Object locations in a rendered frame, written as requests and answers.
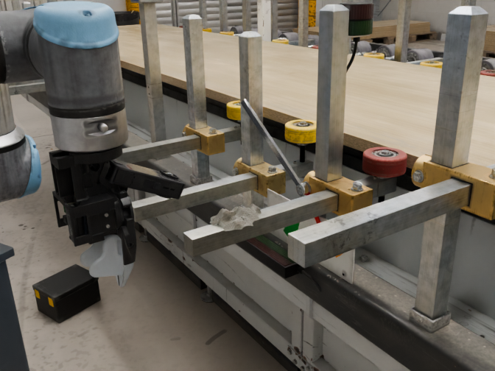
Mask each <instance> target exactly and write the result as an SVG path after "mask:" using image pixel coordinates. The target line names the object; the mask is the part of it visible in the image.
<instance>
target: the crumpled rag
mask: <svg viewBox="0 0 495 371"><path fill-rule="evenodd" d="M260 214H261V211H260V209H259V207H257V206H255V205H254V204H252V205H250V206H248V207H247V208H242V207H240V206H239V207H235V208H234V209H233V210H232V211H229V210H227V209H223V208H222V209H221V210H220V212H219V213H218V214H217V215H216V216H212V217H211V218H210V220H211V221H210V223H211V224H212V225H220V226H221V225H222V226H224V227H223V229H224V230H225V231H227V230H228V231H232V230H236V229H237V230H239V229H240V230H241V229H242V228H243V227H246V226H250V225H251V226H253V224H252V223H253V221H255V220H257V219H259V215H260Z"/></svg>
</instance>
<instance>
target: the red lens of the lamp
mask: <svg viewBox="0 0 495 371"><path fill-rule="evenodd" d="M343 6H345V7H346V8H348V9H349V19H369V18H373V10H374V4H367V5H343Z"/></svg>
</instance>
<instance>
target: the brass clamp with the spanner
mask: <svg viewBox="0 0 495 371"><path fill-rule="evenodd" d="M303 181H304V182H305V181H306V182H308V183H309V184H310V186H311V192H310V194H314V193H317V192H320V191H325V190H329V191H331V192H334V193H335V194H338V202H337V210H336V211H332V213H335V214H337V215H338V216H342V215H344V214H347V213H350V212H353V211H357V210H359V209H362V208H366V207H368V206H371V205H372V201H373V189H372V188H369V187H367V186H365V185H362V188H363V191H361V192H355V191H352V190H351V188H352V187H353V182H354V181H353V180H349V179H348V178H345V177H341V178H339V179H336V180H332V181H328V182H326V181H325V180H321V179H320V178H318V177H315V170H314V171H311V172H309V173H308V174H307V175H306V176H305V178H304V180H303Z"/></svg>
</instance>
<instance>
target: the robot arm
mask: <svg viewBox="0 0 495 371"><path fill-rule="evenodd" d="M118 36H119V28H118V27H117V25H116V18H115V14H114V11H113V10H112V9H111V8H110V7H109V6H108V5H106V4H102V3H93V2H91V1H56V2H49V3H45V4H40V5H38V6H35V7H27V8H24V9H22V10H11V11H0V202H5V201H8V200H12V199H19V198H22V197H24V196H26V195H29V194H33V193H35V192H36V191H37V190H38V189H39V187H40V185H41V160H40V156H39V153H38V150H37V149H36V144H35V142H34V140H33V139H32V137H31V136H29V135H25V132H24V130H23V129H21V128H20V127H19V126H17V125H16V124H15V123H14V118H13V109H12V105H11V99H10V91H9V85H8V83H14V82H24V81H30V80H41V79H44V82H45V87H46V96H47V101H48V106H49V113H50V118H51V123H52V131H53V136H54V140H55V146H56V147H57V148H58V149H59V150H55V151H51V152H49V157H50V162H51V167H52V175H53V180H54V185H55V191H53V192H52V194H53V199H54V204H55V211H56V216H57V224H58V227H62V226H66V225H68V226H69V238H70V239H71V240H72V241H73V243H74V246H75V247H77V246H80V245H83V244H87V243H89V244H92V245H91V246H90V247H89V248H88V249H87V250H86V251H85V252H83V253H82V254H81V256H80V263H81V264H82V265H83V266H86V267H89V273H90V275H91V276H92V277H94V278H99V277H107V276H115V277H116V281H117V283H118V285H119V286H120V287H123V286H125V284H126V282H127V280H128V278H129V276H130V273H131V271H132V268H133V264H134V262H135V259H136V231H135V227H134V212H133V206H132V202H131V199H130V197H129V195H128V194H127V190H128V188H132V189H135V190H139V191H145V192H148V193H151V194H156V195H158V196H160V197H163V198H167V199H171V198H173V199H180V196H181V194H182V192H183V188H184V186H185V183H183V182H182V181H181V180H179V177H178V176H177V175H175V174H173V173H171V172H166V171H162V170H160V171H156V170H154V169H148V168H145V167H143V166H137V165H135V164H131V163H127V162H124V161H120V160H116V158H118V157H120V156H121V155H122V153H123V151H122V144H124V143H125V142H126V141H127V140H128V130H127V117H126V110H125V103H124V89H123V82H122V70H121V63H120V55H119V42H118ZM57 201H60V203H61V204H62V205H63V208H64V212H65V213H66V215H63V218H60V214H59V209H58V204H57Z"/></svg>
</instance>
